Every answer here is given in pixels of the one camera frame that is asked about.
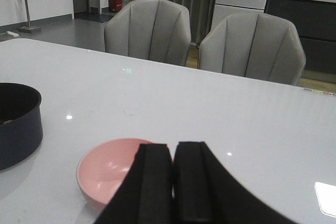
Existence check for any pink plastic bowl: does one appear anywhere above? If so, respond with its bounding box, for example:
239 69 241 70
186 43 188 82
76 137 158 212

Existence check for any grey upholstered chair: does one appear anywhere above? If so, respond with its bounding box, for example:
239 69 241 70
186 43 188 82
104 0 191 66
198 12 306 86

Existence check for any dark blue saucepan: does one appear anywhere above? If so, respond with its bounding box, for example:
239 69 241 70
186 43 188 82
1 83 43 170

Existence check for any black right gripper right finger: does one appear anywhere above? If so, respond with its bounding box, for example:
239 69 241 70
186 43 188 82
173 142 293 223

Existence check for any dark grey sideboard counter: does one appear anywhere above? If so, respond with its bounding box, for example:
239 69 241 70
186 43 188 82
266 0 335 74

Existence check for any left grey upholstered chair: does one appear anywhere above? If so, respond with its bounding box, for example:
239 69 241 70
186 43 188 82
104 0 191 66

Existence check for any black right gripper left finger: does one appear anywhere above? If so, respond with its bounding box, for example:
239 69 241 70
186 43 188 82
95 144 172 223

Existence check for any right grey upholstered chair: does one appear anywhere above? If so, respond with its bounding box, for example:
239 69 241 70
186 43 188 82
198 12 306 86

